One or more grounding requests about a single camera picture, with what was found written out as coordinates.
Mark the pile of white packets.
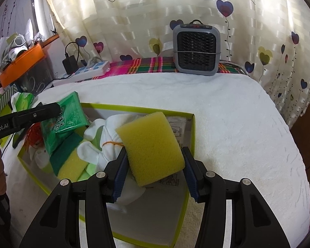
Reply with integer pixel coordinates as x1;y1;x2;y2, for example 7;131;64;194
0;32;45;70

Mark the window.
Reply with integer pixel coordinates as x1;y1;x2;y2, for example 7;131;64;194
31;0;57;39

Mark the plain yellow sponge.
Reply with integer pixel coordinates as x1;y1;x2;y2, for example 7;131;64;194
115;111;186;187

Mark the green plastic packet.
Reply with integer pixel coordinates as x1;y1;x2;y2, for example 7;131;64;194
24;91;91;155

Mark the green tissue packet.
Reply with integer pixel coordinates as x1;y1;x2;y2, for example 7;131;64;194
10;92;37;114

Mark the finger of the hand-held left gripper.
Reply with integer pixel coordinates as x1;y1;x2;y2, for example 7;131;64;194
12;102;61;128

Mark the yellow sponge with green scourer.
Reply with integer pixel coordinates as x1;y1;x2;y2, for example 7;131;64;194
50;132;89;182

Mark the orange tray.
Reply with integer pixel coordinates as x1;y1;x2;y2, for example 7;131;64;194
0;44;45;88

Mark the plaid cloth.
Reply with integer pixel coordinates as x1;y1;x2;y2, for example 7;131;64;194
93;56;246;79

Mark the lime green cardboard box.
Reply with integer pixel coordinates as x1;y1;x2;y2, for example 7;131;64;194
17;103;197;248

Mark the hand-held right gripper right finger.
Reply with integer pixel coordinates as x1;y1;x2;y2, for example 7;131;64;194
181;146;291;248

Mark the cream curtain with hearts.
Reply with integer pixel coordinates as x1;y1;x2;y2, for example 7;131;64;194
39;0;310;130

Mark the grey fan heater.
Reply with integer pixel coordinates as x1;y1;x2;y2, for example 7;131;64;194
173;19;221;76

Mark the white cloth bundle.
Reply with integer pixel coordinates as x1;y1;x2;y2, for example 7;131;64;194
77;114;148;204

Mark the black charger adapter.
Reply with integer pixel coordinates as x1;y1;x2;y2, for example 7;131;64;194
62;55;78;75

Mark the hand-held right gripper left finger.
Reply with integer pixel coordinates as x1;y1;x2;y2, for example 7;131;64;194
19;147;130;248

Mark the striped green box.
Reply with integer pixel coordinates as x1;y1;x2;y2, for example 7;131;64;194
0;97;13;120

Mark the white power strip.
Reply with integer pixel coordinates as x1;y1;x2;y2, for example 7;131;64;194
53;60;111;87

